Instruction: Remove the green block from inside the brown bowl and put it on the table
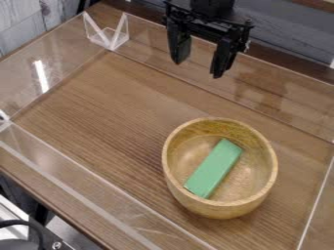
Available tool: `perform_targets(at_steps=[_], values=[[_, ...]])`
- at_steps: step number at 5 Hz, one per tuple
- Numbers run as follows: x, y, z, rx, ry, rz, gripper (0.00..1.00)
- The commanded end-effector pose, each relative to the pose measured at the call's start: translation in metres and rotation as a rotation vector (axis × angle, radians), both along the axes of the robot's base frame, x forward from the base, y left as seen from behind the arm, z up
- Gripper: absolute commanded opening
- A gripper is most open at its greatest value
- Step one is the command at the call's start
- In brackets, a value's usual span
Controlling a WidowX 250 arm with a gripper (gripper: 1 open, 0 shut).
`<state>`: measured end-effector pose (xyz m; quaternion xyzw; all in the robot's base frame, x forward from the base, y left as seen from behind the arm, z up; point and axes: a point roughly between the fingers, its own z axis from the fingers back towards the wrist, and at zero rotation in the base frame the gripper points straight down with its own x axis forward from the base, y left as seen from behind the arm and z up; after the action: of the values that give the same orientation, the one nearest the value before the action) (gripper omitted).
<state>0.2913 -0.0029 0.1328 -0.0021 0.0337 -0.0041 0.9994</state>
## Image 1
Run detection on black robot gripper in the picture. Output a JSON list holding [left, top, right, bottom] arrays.
[[165, 0, 254, 79]]

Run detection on green rectangular block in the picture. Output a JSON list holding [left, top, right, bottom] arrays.
[[185, 139, 244, 198]]

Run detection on brown wooden bowl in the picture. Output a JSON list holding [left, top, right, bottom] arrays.
[[162, 117, 278, 220]]

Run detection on clear acrylic tray walls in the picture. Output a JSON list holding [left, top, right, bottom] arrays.
[[0, 7, 334, 250]]

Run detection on black metal bracket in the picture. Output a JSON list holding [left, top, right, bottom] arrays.
[[28, 217, 77, 250]]

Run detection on black cable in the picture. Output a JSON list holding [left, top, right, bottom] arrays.
[[0, 219, 47, 250]]

